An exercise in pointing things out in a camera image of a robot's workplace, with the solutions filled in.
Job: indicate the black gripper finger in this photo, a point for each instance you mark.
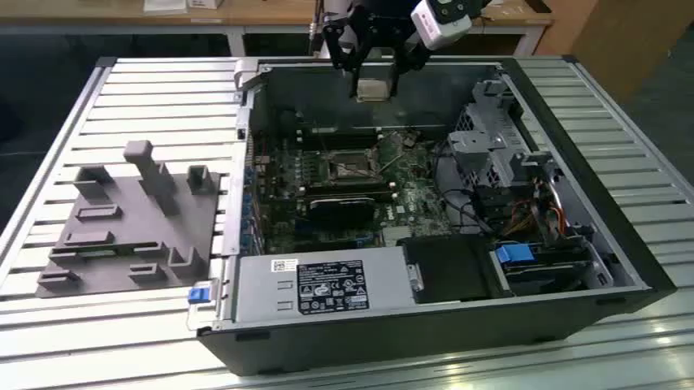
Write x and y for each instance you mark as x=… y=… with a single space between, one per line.
x=411 y=53
x=344 y=48

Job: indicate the silver CPU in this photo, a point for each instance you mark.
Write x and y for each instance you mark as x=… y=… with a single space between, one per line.
x=372 y=89

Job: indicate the CPU socket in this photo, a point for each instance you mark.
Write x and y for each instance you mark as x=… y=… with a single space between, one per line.
x=350 y=170

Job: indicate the black RAM slot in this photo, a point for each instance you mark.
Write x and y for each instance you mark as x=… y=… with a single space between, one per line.
x=347 y=187
x=350 y=196

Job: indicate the wooden desk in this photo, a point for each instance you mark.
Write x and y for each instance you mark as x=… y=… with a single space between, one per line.
x=271 y=18

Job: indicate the grey metal drive cage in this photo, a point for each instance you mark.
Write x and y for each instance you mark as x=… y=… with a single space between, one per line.
x=482 y=142

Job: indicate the white box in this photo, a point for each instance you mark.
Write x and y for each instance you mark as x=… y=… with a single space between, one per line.
x=204 y=3
x=163 y=6

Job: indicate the green motherboard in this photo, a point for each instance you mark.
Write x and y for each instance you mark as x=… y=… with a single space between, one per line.
x=418 y=203

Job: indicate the wooden cabinet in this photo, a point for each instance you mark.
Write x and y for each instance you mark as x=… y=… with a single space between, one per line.
x=623 y=40

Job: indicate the black graphics card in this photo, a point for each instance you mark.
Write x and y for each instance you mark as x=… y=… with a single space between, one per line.
x=342 y=213

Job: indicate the silver chipset heatsink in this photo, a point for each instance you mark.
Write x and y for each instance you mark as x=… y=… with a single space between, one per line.
x=396 y=235

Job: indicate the hard disk in blue carrier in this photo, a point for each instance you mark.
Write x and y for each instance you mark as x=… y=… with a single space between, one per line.
x=515 y=254

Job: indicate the black drive bay box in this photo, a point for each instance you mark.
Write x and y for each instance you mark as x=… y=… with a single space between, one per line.
x=450 y=268

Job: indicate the grey parts rack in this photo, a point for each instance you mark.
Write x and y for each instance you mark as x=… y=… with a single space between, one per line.
x=135 y=227

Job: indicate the grey power supply unit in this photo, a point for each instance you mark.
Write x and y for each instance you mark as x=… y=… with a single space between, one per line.
x=260 y=292

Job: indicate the blue case latch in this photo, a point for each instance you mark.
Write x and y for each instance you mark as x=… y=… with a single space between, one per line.
x=198 y=295

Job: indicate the black open PC case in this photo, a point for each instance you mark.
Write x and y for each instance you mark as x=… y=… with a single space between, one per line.
x=379 y=349

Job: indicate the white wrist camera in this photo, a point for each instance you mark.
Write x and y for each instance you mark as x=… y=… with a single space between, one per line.
x=439 y=28

